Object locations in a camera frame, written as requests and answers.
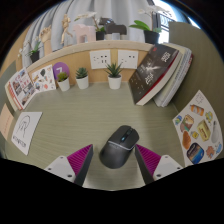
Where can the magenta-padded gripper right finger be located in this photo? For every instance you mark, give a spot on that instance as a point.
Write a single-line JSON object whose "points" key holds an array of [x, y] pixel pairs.
{"points": [[165, 165]]}

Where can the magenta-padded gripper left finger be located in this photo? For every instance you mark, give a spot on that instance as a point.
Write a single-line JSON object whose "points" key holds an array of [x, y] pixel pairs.
{"points": [[60, 166]]}

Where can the dark grey computer mouse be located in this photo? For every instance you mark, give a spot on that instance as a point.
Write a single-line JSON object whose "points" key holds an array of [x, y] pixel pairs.
{"points": [[118, 148]]}

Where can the white printed mouse pad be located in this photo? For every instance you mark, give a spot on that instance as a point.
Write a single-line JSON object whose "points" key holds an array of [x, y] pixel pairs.
{"points": [[26, 131]]}

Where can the colourful sticker sheet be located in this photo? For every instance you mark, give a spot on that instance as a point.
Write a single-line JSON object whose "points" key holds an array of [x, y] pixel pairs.
{"points": [[196, 130]]}

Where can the peach paper card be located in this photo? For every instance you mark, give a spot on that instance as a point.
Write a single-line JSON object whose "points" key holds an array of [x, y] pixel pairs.
{"points": [[6, 121]]}

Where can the small succulent in white pot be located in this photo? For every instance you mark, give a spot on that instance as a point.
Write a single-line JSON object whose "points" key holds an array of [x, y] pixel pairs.
{"points": [[82, 82], [63, 85], [114, 82]]}

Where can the white-covered leaning books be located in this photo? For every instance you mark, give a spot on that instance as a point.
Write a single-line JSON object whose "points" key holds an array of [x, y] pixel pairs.
{"points": [[181, 80]]}

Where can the red-spined photo cover book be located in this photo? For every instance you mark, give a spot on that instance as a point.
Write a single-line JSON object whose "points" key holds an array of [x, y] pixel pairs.
{"points": [[21, 88]]}

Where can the white sticker sheet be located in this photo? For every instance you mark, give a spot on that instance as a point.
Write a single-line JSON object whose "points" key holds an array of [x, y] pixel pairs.
{"points": [[43, 79]]}

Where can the black-covered book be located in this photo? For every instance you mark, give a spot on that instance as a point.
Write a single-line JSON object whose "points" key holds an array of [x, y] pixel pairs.
{"points": [[151, 73]]}

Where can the grey-green desk divider panel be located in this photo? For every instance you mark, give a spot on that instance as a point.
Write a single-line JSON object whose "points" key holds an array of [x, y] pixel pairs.
{"points": [[5, 78], [200, 53]]}

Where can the white orchid in black pot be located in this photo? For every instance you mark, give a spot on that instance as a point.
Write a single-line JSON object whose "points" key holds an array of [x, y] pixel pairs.
{"points": [[151, 37], [35, 57], [100, 35]]}

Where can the wooden hand model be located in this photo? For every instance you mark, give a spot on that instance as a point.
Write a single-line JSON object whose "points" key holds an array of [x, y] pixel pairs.
{"points": [[46, 35]]}

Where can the pink horse figure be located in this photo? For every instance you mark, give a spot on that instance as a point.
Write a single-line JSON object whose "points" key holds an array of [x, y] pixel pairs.
{"points": [[85, 33]]}

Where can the dark-framed window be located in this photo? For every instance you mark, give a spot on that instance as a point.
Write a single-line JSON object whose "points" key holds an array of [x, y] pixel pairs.
{"points": [[164, 28]]}

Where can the dark grey horse figure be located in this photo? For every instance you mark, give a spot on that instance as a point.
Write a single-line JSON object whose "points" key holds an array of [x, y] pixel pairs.
{"points": [[115, 28]]}

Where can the grey curtain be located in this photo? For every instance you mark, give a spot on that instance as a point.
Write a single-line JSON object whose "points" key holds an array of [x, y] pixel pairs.
{"points": [[116, 10]]}

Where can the white wall socket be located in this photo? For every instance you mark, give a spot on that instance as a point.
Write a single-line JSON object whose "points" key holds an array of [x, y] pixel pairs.
{"points": [[128, 59], [100, 59]]}

